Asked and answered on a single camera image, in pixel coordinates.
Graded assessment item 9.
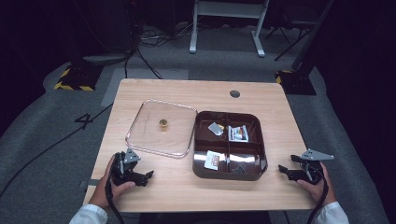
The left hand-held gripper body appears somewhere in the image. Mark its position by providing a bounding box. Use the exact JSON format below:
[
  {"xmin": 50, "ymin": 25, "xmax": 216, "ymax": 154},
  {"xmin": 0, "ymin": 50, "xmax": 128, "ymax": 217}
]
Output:
[{"xmin": 109, "ymin": 147, "xmax": 142, "ymax": 187}]

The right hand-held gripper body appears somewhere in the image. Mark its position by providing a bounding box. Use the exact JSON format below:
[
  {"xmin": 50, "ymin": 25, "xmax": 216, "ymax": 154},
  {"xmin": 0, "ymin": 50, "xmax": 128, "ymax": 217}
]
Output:
[{"xmin": 298, "ymin": 148, "xmax": 335, "ymax": 186}]

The person's right hand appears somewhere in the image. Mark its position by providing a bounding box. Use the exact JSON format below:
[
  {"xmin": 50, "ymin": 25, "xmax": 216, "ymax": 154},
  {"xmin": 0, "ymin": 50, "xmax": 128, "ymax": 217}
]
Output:
[{"xmin": 296, "ymin": 162, "xmax": 338, "ymax": 206}]

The person's left hand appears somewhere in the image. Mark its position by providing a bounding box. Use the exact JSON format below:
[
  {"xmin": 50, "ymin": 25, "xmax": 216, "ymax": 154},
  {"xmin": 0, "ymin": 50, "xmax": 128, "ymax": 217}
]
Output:
[{"xmin": 89, "ymin": 155, "xmax": 137, "ymax": 210}]

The clear plastic lid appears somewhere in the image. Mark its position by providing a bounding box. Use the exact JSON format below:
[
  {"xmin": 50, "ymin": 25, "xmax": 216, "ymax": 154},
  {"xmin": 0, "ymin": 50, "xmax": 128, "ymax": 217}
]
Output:
[{"xmin": 124, "ymin": 99, "xmax": 199, "ymax": 160}]

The small dark packet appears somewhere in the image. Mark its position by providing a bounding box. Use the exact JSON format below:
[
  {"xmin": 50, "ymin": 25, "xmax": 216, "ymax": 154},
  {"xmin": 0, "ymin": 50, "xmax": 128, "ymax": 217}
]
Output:
[{"xmin": 232, "ymin": 163, "xmax": 248, "ymax": 175}]

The dark brown compartment box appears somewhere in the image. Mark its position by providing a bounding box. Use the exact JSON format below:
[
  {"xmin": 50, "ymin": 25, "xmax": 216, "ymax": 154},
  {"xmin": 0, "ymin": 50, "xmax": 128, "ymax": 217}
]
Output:
[{"xmin": 191, "ymin": 110, "xmax": 269, "ymax": 182}]

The white colourful printed packet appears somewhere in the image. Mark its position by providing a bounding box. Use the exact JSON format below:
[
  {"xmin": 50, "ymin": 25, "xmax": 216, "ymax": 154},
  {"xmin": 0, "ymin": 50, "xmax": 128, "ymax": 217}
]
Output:
[{"xmin": 227, "ymin": 124, "xmax": 249, "ymax": 144}]

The white packet red print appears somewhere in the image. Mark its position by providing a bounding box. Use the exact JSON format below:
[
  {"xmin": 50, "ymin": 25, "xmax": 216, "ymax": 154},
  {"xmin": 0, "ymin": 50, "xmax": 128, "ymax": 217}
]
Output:
[{"xmin": 204, "ymin": 149, "xmax": 221, "ymax": 171}]

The black yellow striped stand base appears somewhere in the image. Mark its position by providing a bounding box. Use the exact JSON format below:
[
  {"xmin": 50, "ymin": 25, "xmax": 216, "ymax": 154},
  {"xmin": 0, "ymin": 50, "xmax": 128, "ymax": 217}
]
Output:
[
  {"xmin": 53, "ymin": 63, "xmax": 105, "ymax": 92},
  {"xmin": 275, "ymin": 69, "xmax": 318, "ymax": 96}
]

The small silver packet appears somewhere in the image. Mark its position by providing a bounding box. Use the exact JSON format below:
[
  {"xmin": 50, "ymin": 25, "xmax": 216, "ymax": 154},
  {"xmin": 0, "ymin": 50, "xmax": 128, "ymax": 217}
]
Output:
[{"xmin": 207, "ymin": 121, "xmax": 225, "ymax": 137}]

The dark slanted stand pole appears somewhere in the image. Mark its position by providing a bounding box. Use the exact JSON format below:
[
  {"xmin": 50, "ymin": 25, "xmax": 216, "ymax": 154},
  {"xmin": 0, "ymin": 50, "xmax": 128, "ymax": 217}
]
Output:
[{"xmin": 291, "ymin": 0, "xmax": 336, "ymax": 73}]

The black tripod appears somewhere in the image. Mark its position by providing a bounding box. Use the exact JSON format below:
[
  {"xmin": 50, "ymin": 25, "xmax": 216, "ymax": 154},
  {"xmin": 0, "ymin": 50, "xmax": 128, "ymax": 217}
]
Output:
[{"xmin": 265, "ymin": 18, "xmax": 313, "ymax": 63}]

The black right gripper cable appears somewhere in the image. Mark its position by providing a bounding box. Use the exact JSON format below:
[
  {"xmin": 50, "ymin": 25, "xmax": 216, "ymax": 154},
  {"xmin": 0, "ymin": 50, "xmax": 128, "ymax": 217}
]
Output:
[{"xmin": 306, "ymin": 172, "xmax": 331, "ymax": 224}]

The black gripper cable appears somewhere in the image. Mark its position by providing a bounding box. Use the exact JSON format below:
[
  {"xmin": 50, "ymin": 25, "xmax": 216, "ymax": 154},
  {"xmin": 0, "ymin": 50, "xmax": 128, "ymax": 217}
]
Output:
[
  {"xmin": 105, "ymin": 178, "xmax": 125, "ymax": 224},
  {"xmin": 306, "ymin": 172, "xmax": 331, "ymax": 224}
]

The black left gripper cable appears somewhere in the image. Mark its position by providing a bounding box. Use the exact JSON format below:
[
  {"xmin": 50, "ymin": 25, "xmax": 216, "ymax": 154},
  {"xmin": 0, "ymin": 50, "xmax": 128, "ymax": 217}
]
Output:
[{"xmin": 105, "ymin": 178, "xmax": 125, "ymax": 224}]

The long black floor cable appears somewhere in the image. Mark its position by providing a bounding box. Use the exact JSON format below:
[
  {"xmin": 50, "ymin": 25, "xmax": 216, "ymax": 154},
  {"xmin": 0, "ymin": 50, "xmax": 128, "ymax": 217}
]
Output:
[{"xmin": 0, "ymin": 102, "xmax": 114, "ymax": 199}]

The bundle of floor cables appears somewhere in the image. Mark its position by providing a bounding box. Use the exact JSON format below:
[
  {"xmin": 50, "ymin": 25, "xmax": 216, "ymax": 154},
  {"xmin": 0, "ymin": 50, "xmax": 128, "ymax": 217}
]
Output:
[{"xmin": 124, "ymin": 24, "xmax": 195, "ymax": 80}]

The white metal desk frame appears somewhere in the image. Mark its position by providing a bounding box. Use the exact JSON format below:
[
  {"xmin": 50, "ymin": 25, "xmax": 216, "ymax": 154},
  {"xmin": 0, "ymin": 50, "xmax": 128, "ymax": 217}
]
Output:
[{"xmin": 189, "ymin": 0, "xmax": 271, "ymax": 58}]

